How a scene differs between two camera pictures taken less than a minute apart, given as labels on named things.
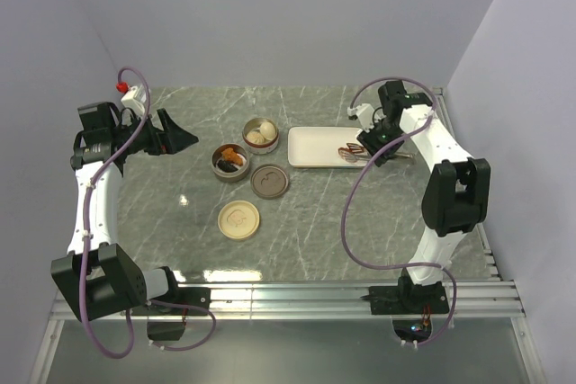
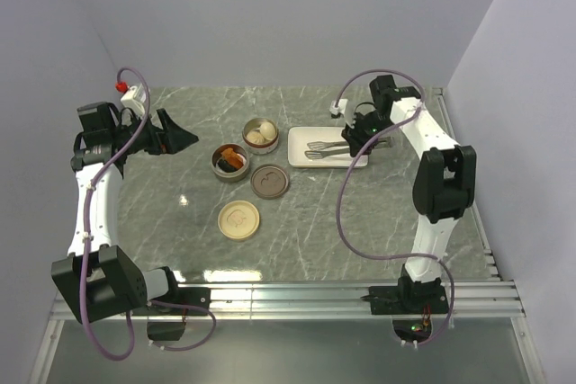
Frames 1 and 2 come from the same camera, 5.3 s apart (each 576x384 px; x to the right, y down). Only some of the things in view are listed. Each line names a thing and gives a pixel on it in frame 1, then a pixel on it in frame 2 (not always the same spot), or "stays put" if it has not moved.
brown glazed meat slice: (349, 154) → (236, 162)
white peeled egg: (268, 130) stays put
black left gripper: (173, 139) stays put
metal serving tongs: (359, 157) → (319, 149)
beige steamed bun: (256, 137) stays put
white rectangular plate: (317, 147) stays put
